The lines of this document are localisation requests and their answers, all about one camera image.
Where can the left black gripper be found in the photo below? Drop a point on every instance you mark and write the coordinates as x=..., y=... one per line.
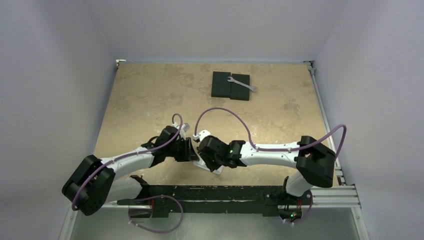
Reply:
x=188, y=154

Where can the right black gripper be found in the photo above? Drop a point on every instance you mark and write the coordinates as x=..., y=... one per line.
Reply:
x=201, y=145

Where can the white remote control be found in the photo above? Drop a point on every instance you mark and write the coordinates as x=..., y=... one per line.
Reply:
x=201, y=164

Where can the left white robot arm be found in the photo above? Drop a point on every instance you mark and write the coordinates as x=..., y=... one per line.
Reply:
x=97, y=181

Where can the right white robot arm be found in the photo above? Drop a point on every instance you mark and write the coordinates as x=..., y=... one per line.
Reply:
x=313, y=161

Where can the right black foam block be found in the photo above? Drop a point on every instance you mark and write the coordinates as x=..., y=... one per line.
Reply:
x=237, y=91

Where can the black foam block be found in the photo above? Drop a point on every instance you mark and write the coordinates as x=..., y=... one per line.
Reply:
x=221, y=87
x=237, y=91

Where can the left black foam block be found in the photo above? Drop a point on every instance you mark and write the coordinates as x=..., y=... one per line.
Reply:
x=221, y=87

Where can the silver wrench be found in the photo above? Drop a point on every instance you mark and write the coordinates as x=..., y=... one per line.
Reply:
x=232, y=80

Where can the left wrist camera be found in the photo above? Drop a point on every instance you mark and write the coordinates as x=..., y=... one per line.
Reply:
x=183, y=129

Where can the aluminium frame rail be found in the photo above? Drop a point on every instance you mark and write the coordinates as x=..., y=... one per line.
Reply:
x=356, y=209

